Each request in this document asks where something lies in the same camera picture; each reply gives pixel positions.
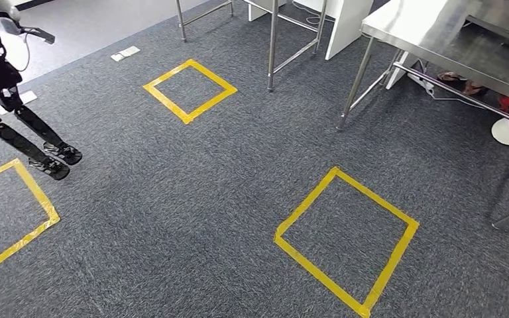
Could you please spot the yellow floor tape square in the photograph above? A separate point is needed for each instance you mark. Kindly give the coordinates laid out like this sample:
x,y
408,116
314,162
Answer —
x,y
187,117
39,194
377,199

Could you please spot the stainless steel table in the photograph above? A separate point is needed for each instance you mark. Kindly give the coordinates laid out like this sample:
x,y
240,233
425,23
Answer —
x,y
412,26
272,44

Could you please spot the white cabinet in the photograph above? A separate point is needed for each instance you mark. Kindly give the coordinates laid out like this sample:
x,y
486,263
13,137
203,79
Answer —
x,y
401,70
346,26

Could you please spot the white floor plate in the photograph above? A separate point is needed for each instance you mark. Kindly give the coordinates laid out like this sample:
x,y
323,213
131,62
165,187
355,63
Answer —
x,y
26,97
125,53

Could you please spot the white power strip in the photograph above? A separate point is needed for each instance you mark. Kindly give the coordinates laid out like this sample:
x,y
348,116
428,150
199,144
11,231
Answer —
x,y
421,83

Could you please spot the black-legged humanoid robot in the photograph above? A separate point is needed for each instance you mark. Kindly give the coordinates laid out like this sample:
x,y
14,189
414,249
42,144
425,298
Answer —
x,y
0,74

